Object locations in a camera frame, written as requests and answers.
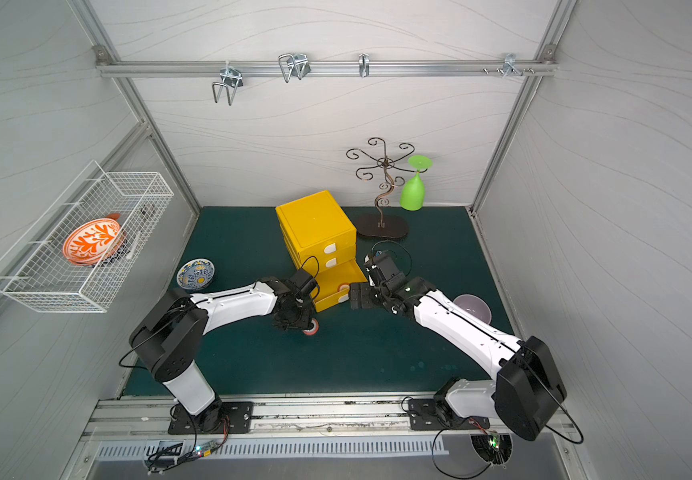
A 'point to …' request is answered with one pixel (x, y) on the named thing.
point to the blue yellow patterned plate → (195, 274)
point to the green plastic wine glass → (412, 192)
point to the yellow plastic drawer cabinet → (322, 242)
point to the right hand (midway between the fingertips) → (365, 290)
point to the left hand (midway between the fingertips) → (304, 326)
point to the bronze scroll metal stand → (381, 225)
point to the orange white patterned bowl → (93, 241)
